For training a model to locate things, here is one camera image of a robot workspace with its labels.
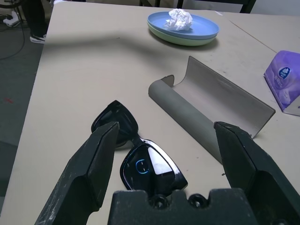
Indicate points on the white tape piece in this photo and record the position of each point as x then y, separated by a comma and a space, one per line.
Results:
219, 13

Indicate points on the purple tissue pack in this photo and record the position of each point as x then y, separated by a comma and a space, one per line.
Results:
283, 82

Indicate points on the green plastic plate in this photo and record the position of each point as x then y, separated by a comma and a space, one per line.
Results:
182, 42

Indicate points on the white tissue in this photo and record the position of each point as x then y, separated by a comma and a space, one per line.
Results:
179, 20

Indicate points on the black sunglasses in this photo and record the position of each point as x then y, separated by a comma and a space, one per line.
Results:
152, 168

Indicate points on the grey glasses case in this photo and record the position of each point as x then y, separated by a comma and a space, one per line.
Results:
187, 110

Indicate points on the person leg black trousers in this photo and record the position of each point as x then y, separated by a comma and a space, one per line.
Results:
35, 16

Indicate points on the blue plastic plate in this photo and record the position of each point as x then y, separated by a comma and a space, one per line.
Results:
204, 27

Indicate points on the black white sneaker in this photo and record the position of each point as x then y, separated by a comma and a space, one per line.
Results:
37, 39

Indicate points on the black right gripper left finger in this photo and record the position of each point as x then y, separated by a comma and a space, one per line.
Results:
84, 175

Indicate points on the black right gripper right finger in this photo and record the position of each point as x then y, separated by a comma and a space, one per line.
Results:
246, 164

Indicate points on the white power strip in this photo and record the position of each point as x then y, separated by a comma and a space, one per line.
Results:
11, 20

